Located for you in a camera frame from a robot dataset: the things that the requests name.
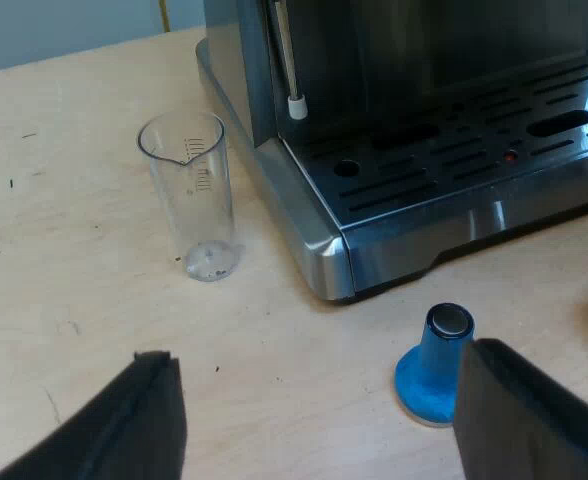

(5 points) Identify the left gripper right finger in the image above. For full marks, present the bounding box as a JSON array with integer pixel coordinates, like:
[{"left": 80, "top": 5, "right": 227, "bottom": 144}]
[{"left": 452, "top": 338, "right": 588, "bottom": 480}]

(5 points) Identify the steel espresso machine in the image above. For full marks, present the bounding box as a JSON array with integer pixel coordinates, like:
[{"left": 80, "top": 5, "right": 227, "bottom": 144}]
[{"left": 195, "top": 0, "right": 588, "bottom": 303}]

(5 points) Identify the blue tamper with steel top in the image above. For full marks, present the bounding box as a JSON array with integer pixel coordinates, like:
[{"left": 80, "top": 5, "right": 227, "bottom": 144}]
[{"left": 394, "top": 302, "right": 477, "bottom": 430}]

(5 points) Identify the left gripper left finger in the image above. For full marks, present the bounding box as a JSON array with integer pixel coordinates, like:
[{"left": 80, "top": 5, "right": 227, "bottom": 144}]
[{"left": 0, "top": 351, "right": 189, "bottom": 480}]

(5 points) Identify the clear measuring glass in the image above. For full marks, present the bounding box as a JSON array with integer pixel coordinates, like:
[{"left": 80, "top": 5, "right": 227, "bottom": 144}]
[{"left": 135, "top": 110, "right": 246, "bottom": 284}]

